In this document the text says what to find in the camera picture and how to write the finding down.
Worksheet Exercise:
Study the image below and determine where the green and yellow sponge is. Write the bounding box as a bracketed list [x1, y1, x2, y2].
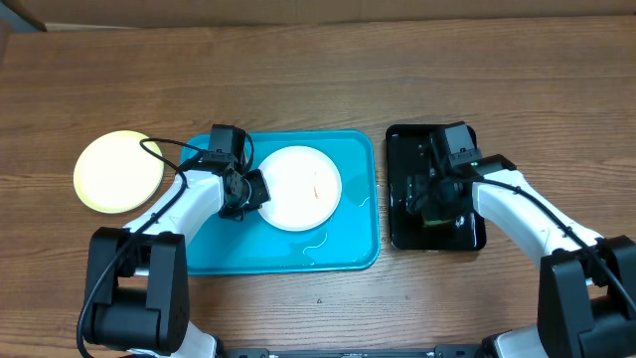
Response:
[422, 216, 455, 227]

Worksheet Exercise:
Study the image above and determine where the white plate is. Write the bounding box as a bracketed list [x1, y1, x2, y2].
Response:
[258, 146, 342, 232]

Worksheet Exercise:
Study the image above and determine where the yellow-green plate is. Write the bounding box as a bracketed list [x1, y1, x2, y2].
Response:
[74, 130, 164, 214]

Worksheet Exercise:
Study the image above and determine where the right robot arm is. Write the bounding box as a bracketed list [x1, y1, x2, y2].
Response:
[405, 155, 635, 357]

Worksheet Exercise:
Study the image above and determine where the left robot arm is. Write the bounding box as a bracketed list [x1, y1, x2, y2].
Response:
[76, 160, 269, 357]

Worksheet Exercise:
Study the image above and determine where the black rectangular water tray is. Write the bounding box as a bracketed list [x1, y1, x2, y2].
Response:
[386, 124, 487, 252]

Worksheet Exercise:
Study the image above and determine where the teal plastic serving tray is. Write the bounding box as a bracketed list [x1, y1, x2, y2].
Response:
[187, 129, 381, 275]

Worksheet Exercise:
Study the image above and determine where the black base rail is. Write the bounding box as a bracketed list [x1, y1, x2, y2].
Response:
[217, 344, 492, 358]

